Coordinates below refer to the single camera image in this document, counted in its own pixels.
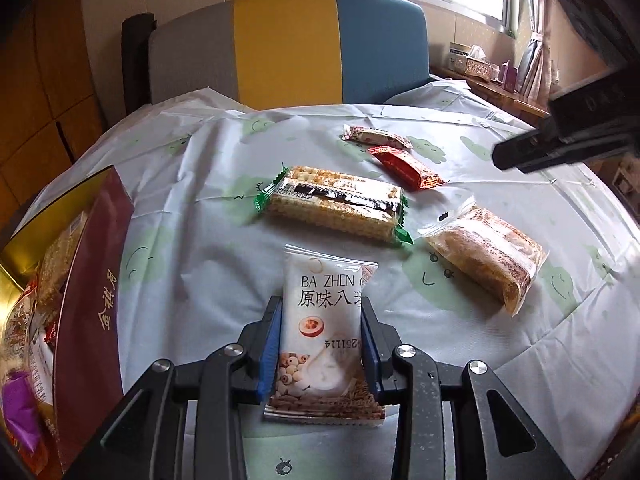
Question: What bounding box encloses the clear bag of brown cake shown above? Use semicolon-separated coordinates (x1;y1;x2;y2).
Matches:
417;196;549;317

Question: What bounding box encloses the green-ended wafer packet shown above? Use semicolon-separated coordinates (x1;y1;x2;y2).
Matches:
254;164;414;247

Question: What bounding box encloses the grey yellow blue chair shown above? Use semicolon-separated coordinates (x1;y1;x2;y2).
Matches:
147;0;431;111

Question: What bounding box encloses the gold tin box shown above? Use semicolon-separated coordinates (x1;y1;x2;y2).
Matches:
0;164;136;478

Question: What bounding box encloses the white snack packet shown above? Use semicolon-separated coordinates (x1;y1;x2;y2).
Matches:
263;245;386;428

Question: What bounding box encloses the purple box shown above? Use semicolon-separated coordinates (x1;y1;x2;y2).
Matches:
500;60;521;92

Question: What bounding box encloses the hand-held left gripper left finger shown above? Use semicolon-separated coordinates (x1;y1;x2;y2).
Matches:
65;295;283;480

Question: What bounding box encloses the purple packet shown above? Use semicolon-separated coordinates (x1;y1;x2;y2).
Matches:
0;370;46;456

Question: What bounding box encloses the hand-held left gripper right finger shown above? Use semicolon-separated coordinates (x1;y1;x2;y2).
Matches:
361;296;576;480

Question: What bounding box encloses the small white red packet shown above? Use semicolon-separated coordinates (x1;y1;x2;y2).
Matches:
341;125;414;152

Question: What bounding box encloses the floral curtain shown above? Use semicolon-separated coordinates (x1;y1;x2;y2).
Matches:
520;0;566;106

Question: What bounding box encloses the wooden shelf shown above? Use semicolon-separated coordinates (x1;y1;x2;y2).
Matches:
432;62;556;121

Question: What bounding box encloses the grey blue board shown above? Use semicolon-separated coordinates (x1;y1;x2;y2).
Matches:
517;39;543;96

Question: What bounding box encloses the woven tissue box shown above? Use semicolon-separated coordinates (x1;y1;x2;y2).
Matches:
451;46;501;81

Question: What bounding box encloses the wooden wardrobe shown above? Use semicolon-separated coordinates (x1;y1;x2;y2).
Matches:
0;0;108;231

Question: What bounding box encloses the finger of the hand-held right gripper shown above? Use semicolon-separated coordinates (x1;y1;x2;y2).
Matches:
520;152;596;175
492;130;566;170

